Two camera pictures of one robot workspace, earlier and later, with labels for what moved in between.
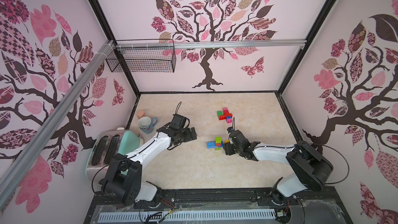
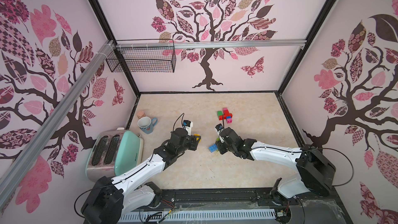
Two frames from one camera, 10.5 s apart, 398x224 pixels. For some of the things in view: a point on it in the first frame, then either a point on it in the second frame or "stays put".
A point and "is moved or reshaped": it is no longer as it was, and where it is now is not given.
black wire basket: (143, 56) stays put
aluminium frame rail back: (202, 43) stays put
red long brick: (224, 116) stays put
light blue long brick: (211, 145) is moved or reshaped
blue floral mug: (146, 124) stays put
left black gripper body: (183, 136) to (189, 144)
